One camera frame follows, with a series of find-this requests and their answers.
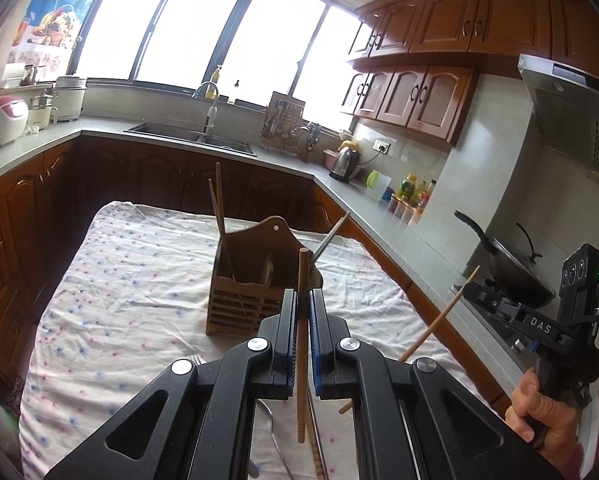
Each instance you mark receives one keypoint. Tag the stainless electric kettle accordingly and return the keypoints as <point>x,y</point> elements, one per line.
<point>344,162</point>

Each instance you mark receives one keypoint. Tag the patterned wooden chopstick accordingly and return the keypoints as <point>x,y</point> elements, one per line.
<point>319,452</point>

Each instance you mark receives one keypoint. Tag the bamboo chopstick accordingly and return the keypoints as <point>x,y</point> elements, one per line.
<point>303,270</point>
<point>437,317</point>

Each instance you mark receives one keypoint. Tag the wooden utensil holder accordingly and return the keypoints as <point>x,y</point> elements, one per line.
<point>239,305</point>

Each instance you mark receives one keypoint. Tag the black wok with lid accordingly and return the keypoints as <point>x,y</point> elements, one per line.
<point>519,280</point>

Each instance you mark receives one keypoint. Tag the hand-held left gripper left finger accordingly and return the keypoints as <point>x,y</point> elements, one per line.
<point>290,330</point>

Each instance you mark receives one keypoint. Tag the person's right hand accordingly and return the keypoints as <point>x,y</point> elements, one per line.
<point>529,410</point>

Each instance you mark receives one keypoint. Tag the tropical fruit window blind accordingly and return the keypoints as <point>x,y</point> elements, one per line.
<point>54,15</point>

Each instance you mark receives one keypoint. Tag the long metal spoon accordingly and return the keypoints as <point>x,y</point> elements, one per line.
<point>274,435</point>

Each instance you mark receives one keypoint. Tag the metal fork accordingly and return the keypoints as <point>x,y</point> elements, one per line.
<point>194,358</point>

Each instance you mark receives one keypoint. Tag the kitchen faucet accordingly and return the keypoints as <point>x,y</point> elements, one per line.
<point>212,115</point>

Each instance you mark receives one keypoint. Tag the kitchen window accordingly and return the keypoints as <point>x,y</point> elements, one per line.
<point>179,25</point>

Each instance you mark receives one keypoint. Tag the grey countertop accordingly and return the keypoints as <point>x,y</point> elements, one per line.
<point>289,167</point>

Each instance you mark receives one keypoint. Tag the small white electric pot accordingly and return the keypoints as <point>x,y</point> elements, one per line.
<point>41,110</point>

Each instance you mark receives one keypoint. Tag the white plastic container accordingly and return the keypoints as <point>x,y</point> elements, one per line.
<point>385,187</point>

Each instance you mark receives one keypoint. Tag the scissors holder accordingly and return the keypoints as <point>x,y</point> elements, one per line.
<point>313,140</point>

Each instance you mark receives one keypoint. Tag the black gas stove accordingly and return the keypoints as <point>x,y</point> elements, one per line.
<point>499,340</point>

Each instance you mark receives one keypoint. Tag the green cup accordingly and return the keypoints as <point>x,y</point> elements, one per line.
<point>373,180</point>

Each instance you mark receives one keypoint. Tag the dark wooden chopstick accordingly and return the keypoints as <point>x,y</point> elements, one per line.
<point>220,200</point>
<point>215,205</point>

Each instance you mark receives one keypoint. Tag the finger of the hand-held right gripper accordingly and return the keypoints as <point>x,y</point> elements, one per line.
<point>502,316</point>
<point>484,292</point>

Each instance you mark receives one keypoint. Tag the person's right forearm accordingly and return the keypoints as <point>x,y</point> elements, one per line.
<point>572,465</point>

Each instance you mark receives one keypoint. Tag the white floral tablecloth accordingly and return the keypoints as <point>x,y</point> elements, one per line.
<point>129,285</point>

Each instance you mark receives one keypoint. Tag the white wall socket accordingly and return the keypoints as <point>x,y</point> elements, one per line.
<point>382,146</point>

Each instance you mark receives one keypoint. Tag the set of condiment jars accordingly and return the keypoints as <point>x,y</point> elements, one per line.
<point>404,212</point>

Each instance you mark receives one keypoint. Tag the yellow oil bottle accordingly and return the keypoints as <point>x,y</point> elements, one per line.
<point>408,187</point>

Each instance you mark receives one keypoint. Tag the range hood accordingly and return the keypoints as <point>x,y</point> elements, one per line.
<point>569,110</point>

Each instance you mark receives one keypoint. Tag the wooden wall cabinets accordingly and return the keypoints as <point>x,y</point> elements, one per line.
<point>444,25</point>

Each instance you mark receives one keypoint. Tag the small metal teapot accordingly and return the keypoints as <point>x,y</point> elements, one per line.
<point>30,75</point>

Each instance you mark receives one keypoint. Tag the wooden base cabinets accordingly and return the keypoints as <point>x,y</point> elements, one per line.
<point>144,175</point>

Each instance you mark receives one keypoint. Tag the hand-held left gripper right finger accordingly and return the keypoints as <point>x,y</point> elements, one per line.
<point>319,340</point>

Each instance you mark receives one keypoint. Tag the pink and white rice cooker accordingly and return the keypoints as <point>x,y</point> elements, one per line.
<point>1,117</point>

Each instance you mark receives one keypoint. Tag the steel sink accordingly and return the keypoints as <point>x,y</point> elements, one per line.
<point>169,131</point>

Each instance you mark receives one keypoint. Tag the white electric steamer pot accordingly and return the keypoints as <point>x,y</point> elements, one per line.
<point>71,97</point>

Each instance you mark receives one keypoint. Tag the yellow dish soap bottle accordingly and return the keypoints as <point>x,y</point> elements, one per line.
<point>214,77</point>

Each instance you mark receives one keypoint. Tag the white box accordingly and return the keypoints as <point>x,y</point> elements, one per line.
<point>13,75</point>

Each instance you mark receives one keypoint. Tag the metal chopstick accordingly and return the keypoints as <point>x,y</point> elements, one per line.
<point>332,236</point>

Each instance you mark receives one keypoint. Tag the small pump dispenser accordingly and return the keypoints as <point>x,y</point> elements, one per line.
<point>237,95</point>

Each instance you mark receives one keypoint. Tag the knife and utensil rack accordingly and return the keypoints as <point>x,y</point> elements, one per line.
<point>282,125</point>

